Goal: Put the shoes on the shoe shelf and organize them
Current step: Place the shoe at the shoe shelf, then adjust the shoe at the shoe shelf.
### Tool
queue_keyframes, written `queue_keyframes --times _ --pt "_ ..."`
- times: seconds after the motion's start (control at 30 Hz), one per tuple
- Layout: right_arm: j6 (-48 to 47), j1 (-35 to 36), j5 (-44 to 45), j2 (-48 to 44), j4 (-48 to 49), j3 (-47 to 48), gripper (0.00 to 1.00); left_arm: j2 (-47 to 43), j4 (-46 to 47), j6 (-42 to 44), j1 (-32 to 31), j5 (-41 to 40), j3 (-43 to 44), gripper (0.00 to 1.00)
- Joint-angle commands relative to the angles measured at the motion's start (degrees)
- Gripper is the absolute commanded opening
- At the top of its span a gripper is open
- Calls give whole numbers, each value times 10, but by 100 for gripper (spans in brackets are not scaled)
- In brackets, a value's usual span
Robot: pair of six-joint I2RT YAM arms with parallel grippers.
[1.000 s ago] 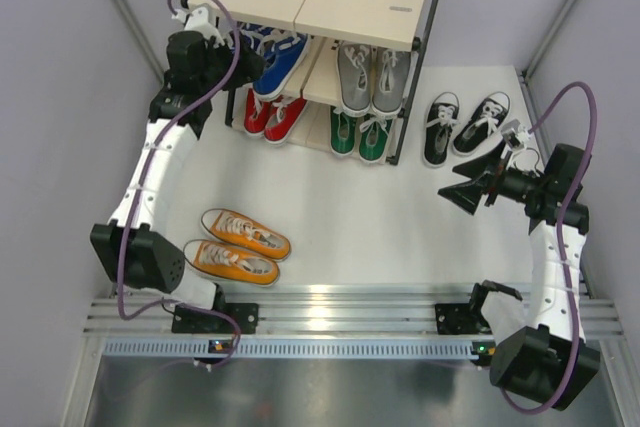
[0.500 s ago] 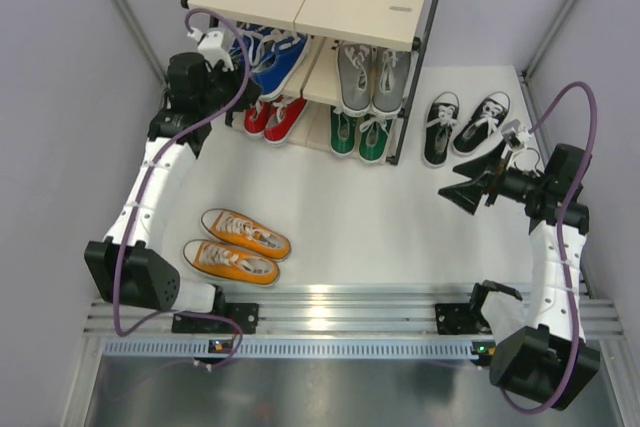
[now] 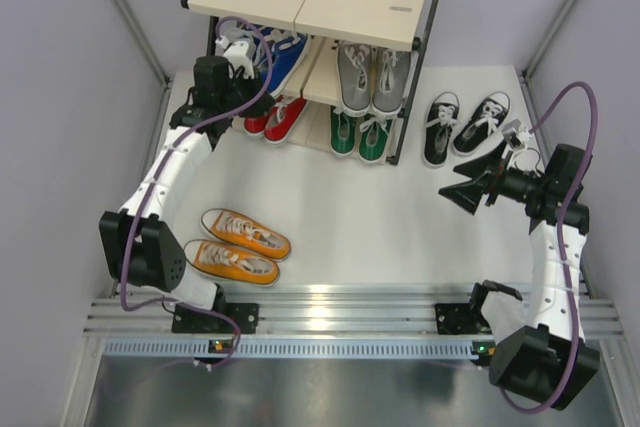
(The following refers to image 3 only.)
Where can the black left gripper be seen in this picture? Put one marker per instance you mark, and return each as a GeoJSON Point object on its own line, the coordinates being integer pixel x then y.
{"type": "Point", "coordinates": [261, 107]}

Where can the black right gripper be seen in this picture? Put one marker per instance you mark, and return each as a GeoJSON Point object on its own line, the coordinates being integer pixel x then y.
{"type": "Point", "coordinates": [468, 195]}

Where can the red sneaker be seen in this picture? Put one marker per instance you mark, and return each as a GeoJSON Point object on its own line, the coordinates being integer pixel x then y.
{"type": "Point", "coordinates": [287, 111]}
{"type": "Point", "coordinates": [255, 126]}

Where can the black sneaker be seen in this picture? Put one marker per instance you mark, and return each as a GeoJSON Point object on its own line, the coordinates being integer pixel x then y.
{"type": "Point", "coordinates": [440, 120]}
{"type": "Point", "coordinates": [486, 120]}

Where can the green sneaker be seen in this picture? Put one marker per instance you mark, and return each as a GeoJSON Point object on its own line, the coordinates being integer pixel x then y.
{"type": "Point", "coordinates": [342, 132]}
{"type": "Point", "coordinates": [375, 134]}

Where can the grey sneaker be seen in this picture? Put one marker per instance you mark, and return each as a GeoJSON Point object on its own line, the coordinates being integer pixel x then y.
{"type": "Point", "coordinates": [392, 72]}
{"type": "Point", "coordinates": [353, 67]}

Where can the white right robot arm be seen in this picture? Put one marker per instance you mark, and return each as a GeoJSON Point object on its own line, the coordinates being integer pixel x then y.
{"type": "Point", "coordinates": [540, 349]}

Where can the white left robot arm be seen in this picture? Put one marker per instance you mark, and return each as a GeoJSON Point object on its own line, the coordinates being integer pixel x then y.
{"type": "Point", "coordinates": [139, 245]}

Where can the beige three-tier shoe shelf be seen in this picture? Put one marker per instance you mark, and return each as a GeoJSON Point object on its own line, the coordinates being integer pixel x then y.
{"type": "Point", "coordinates": [402, 25]}

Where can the orange sneaker upper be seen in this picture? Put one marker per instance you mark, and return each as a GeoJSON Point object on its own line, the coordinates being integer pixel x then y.
{"type": "Point", "coordinates": [240, 230]}

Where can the orange sneaker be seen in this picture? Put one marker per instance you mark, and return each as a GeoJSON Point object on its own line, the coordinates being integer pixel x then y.
{"type": "Point", "coordinates": [240, 230]}
{"type": "Point", "coordinates": [230, 262]}

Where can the orange sneaker lower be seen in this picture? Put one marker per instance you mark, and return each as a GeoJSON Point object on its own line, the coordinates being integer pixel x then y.
{"type": "Point", "coordinates": [230, 262]}

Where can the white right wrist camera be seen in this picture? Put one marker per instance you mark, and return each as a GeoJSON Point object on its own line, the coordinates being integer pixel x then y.
{"type": "Point", "coordinates": [517, 136]}

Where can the aluminium mounting rail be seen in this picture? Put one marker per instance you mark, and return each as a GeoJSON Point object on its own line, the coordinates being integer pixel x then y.
{"type": "Point", "coordinates": [413, 322]}

